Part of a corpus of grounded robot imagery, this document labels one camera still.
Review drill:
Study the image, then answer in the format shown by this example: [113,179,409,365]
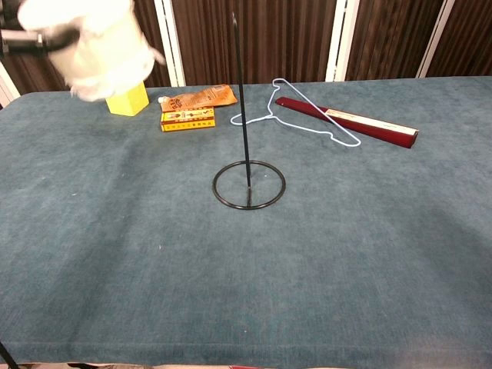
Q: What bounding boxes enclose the light blue wire hanger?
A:
[230,78,362,148]

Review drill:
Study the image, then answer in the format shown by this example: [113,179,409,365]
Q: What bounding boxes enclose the white partition frame post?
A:
[416,0,457,79]
[153,0,186,88]
[325,0,361,82]
[0,61,21,107]

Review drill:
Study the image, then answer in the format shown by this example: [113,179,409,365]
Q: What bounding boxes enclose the blue-green tablecloth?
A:
[0,75,492,368]

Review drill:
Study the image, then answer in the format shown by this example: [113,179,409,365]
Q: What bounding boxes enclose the brown sauce pouch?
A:
[158,84,238,113]

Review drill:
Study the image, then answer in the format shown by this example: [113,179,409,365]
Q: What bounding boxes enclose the yellow hexagonal block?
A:
[105,81,150,116]

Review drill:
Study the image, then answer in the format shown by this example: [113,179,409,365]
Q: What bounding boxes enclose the dark red chopsticks package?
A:
[274,96,419,150]

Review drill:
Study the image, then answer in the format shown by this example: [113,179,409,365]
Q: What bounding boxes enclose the yellow printed carton box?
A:
[160,107,216,133]

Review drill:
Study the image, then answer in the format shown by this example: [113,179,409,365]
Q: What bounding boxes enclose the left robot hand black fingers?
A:
[0,28,80,55]

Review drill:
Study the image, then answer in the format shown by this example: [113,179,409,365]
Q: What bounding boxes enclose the black wire roll stand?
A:
[212,11,288,211]

